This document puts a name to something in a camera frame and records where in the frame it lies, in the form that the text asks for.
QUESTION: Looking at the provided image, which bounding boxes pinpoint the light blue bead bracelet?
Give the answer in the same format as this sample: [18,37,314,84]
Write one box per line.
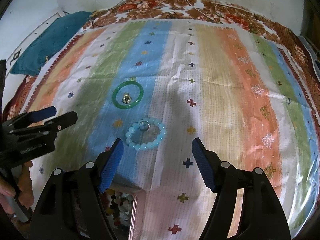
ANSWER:
[125,117,167,151]

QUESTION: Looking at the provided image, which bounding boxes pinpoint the person's left hand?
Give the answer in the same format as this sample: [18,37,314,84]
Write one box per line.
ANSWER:
[1,161,34,215]

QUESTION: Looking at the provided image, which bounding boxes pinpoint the silver metal tin box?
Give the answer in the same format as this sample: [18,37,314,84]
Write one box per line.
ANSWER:
[101,185,146,239]

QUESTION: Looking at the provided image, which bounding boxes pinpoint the teal pillow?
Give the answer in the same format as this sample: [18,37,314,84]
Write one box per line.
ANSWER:
[10,11,91,76]

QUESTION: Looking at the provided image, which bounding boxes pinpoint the green jade bangle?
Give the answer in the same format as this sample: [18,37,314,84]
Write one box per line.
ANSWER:
[112,80,144,109]

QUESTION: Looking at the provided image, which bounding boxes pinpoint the striped colourful woven mat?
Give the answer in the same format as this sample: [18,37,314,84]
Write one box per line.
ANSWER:
[23,20,319,239]

